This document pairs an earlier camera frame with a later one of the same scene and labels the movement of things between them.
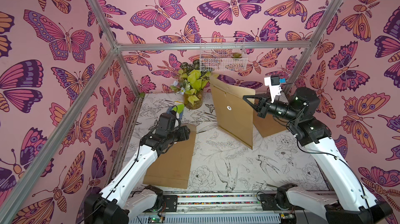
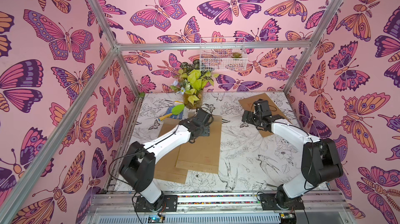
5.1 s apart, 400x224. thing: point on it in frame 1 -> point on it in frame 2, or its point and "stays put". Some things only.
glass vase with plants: [190, 84] stays put
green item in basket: [236, 55] stays put
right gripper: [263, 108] -> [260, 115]
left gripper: [183, 134] -> [207, 132]
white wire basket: [223, 60] stays put
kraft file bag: [234, 113] -> [203, 154]
